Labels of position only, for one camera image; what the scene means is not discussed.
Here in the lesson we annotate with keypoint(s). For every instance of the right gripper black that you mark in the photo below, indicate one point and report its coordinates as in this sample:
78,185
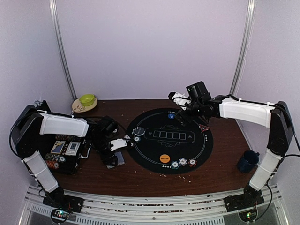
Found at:
188,118

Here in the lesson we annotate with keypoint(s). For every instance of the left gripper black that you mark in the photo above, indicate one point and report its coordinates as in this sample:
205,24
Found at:
108,159

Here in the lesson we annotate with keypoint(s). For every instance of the blue small blind button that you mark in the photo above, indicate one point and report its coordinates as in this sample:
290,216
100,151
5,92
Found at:
171,116

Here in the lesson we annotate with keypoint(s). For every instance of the blue backed card deck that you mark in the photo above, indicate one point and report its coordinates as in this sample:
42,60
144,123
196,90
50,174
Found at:
120,160

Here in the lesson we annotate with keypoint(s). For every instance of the blue green chip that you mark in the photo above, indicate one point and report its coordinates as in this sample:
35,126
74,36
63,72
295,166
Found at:
137,139

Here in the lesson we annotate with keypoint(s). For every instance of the clear dealer button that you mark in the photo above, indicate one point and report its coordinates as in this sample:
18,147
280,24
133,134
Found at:
139,131

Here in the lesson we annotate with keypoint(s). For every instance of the orange chip bottom mat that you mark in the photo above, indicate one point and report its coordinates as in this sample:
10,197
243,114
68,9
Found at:
192,162

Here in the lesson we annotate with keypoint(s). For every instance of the blue white chip bottom mat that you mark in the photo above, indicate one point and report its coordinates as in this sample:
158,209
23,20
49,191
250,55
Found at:
182,161

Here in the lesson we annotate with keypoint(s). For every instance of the green chip bottom mat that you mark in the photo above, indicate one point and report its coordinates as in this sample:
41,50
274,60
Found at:
174,165

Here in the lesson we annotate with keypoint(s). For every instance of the orange big blind button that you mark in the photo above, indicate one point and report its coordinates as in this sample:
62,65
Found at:
164,158

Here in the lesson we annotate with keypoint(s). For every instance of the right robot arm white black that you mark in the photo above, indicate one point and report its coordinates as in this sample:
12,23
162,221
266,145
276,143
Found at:
273,116

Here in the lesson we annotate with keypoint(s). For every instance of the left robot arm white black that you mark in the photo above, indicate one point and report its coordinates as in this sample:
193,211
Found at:
34,133

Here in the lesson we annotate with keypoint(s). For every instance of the boxed card deck white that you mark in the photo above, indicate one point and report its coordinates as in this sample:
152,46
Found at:
72,149

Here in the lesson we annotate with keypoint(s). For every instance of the green plastic bowl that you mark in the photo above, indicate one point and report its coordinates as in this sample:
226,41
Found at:
87,99

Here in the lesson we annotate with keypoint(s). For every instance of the black poker set case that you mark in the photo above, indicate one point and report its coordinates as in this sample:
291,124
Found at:
61,152

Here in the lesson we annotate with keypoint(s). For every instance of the boxed card deck gold blue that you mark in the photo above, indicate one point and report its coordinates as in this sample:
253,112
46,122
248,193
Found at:
58,147

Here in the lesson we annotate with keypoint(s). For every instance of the green chip row in case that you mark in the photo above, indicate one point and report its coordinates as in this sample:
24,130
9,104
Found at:
55,157

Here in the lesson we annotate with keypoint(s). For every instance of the round black poker mat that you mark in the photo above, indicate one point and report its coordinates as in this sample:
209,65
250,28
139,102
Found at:
166,136

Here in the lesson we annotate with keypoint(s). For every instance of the orange chip row in case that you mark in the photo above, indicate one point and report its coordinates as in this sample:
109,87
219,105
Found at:
52,164

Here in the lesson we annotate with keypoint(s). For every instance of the dark blue mug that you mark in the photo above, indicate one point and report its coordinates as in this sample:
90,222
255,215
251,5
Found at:
248,161

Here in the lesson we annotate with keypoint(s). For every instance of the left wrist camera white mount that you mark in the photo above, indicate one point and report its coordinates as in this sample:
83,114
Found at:
117,144

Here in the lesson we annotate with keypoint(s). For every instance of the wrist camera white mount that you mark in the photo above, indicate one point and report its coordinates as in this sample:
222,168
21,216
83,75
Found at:
179,99
117,144

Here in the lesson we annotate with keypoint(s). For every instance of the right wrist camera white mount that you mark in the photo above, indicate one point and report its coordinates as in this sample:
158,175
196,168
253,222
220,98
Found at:
179,99

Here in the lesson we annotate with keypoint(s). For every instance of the right aluminium frame post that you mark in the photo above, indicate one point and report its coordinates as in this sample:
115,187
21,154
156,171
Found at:
248,26

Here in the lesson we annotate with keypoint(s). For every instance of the aluminium frame post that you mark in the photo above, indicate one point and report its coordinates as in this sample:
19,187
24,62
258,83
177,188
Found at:
62,54
248,26

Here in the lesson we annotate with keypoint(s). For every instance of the aluminium front rail frame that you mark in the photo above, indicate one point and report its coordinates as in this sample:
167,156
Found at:
206,209

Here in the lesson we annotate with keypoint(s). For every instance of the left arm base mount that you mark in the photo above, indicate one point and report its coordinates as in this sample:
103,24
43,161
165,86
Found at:
58,199

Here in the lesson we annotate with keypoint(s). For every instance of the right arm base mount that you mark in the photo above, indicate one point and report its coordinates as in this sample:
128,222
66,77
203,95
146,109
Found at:
249,198

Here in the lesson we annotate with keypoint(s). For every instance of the left aluminium frame post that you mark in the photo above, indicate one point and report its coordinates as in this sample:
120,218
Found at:
62,54

